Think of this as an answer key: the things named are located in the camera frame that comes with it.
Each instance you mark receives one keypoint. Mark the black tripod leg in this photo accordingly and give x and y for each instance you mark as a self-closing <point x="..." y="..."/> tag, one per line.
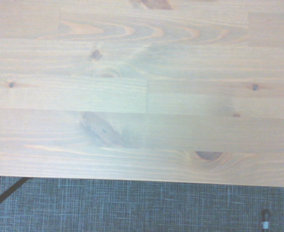
<point x="265" y="216"/>

